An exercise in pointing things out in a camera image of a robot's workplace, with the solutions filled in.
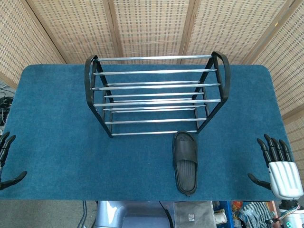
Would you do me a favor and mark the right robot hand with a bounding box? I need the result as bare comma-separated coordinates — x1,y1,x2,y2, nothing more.
247,133,304,200

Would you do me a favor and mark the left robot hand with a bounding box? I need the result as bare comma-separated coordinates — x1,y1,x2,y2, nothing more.
0,132,28,190

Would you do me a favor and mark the black rubber slipper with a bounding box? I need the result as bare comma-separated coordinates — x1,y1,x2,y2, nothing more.
171,131,199,197

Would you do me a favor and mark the black and chrome shoe rack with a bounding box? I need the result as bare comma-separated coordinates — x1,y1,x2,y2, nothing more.
84,51,231,138

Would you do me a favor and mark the striped plastic bag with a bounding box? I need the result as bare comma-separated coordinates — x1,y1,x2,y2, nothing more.
238,201,278,228

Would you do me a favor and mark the blue carpet table cover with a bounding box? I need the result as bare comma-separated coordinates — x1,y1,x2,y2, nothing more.
0,63,301,202

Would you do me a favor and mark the white tape roll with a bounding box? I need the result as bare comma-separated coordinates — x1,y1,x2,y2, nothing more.
215,210,229,224

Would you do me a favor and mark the grey box with QR code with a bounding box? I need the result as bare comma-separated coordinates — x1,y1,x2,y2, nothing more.
172,201,216,228

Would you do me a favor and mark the grey robot torso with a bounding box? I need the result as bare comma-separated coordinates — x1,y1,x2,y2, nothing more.
94,200,175,228

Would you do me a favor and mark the woven bamboo folding screen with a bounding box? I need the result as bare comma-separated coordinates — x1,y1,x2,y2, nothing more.
0,0,304,167

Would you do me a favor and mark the tangle of black cables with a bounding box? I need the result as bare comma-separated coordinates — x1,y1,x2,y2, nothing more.
0,80,15,126

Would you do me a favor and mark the blue metal frame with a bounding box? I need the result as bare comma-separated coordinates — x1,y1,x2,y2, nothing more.
212,200,233,228

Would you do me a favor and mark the thin grey cable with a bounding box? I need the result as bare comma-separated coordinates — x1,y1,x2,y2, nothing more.
80,200,89,228

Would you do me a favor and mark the black cable on torso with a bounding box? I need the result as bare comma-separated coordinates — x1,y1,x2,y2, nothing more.
158,201,176,228

